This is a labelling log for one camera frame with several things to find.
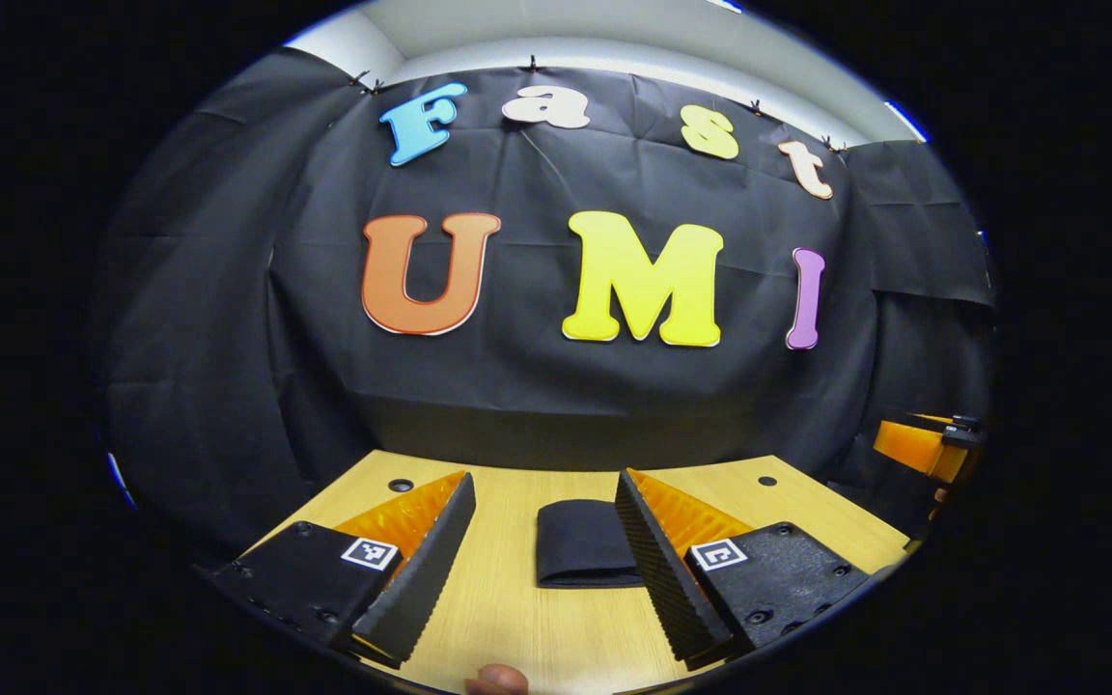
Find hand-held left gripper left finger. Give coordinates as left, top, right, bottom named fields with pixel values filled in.
left=213, top=471, right=478, bottom=670

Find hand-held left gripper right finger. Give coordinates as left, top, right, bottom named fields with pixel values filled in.
left=613, top=468, right=873, bottom=673

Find dark jeans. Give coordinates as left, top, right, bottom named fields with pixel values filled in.
left=535, top=499, right=649, bottom=590

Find black backdrop cloth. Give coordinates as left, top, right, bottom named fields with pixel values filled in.
left=97, top=48, right=996, bottom=542

